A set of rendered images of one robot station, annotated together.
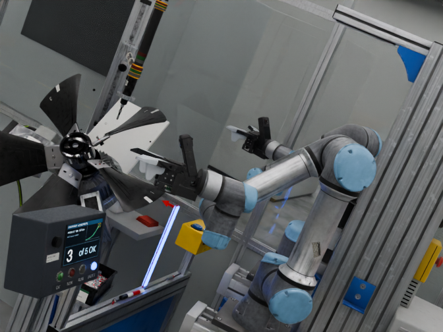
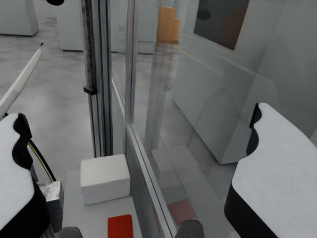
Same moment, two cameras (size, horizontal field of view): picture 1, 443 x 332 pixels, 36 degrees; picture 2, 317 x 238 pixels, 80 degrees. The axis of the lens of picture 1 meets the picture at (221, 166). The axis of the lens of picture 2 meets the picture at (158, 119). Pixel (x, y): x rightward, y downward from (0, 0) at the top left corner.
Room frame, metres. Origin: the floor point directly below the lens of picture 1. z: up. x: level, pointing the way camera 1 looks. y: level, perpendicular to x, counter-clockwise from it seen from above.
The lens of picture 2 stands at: (2.86, -0.08, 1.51)
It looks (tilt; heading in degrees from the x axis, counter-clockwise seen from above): 32 degrees down; 47
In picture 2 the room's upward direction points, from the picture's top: 8 degrees clockwise
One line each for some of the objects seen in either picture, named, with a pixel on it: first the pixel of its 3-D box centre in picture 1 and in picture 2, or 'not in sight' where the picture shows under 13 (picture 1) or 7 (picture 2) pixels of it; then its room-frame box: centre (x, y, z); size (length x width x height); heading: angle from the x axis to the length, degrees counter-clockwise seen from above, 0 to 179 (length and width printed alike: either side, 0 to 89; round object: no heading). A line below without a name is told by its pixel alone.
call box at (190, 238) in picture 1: (196, 238); not in sight; (2.61, -0.02, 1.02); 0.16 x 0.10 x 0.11; 160
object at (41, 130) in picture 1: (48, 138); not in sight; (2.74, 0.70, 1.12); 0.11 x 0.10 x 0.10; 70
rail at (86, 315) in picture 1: (128, 304); not in sight; (2.24, 0.11, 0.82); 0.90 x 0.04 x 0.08; 160
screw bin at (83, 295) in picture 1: (83, 278); not in sight; (2.23, 0.29, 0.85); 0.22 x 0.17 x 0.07; 175
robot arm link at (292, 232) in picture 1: (298, 240); not in sight; (2.49, -0.38, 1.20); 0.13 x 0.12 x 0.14; 144
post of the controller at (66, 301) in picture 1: (69, 297); not in sight; (1.83, 0.26, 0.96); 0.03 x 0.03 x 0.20; 70
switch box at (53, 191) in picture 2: not in sight; (44, 209); (2.85, 0.52, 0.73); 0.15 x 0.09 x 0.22; 160
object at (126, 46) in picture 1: (127, 52); not in sight; (3.06, 0.58, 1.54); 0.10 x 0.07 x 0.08; 15
